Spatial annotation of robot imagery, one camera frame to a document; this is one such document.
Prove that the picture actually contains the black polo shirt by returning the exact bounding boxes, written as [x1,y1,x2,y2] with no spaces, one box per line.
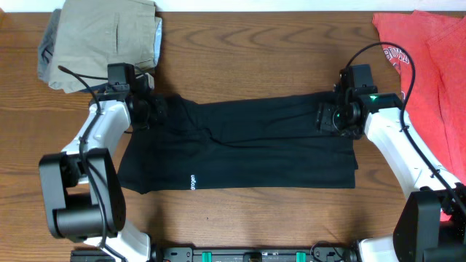
[117,92,358,194]

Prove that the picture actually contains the red printed t-shirt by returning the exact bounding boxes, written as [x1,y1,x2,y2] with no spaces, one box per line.
[372,11,465,181]

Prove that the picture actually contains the folded grey garment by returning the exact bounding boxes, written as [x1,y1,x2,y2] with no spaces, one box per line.
[37,9,62,83]

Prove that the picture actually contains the folded khaki trousers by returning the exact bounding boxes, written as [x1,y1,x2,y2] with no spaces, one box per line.
[48,0,156,93]

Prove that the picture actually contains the folded dark blue garment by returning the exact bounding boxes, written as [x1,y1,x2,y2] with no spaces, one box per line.
[80,83,108,93]

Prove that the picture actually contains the folded light blue garment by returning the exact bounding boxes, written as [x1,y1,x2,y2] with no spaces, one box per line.
[154,17,162,66]

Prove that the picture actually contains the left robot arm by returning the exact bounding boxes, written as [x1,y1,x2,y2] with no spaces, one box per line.
[39,74,163,261]

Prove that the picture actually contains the right black cable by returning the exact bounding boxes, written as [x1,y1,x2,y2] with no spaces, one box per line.
[344,41,466,219]

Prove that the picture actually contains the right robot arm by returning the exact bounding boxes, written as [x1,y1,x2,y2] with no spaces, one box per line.
[316,94,465,261]

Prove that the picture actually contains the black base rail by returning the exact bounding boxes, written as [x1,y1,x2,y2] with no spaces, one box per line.
[70,246,361,262]

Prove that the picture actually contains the left black cable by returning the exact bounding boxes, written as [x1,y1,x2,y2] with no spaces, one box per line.
[58,65,128,262]

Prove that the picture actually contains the black cable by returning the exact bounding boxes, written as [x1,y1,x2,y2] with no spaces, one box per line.
[344,41,466,219]
[58,65,128,262]

